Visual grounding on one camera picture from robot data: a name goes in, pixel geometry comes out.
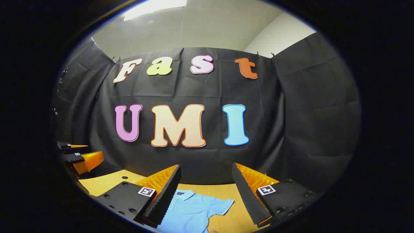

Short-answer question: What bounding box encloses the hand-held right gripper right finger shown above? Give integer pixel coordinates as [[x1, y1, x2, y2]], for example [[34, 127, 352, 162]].
[[232, 162, 322, 226]]

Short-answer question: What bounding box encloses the light blue polo T-shirt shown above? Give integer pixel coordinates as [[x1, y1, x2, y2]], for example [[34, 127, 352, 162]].
[[157, 189, 234, 233]]

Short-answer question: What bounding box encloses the black backdrop cloth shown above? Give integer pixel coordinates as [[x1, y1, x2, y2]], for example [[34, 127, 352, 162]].
[[52, 32, 362, 194]]

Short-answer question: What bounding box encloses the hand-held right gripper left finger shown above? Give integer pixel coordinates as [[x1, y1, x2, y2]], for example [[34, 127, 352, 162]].
[[97, 164, 182, 226]]

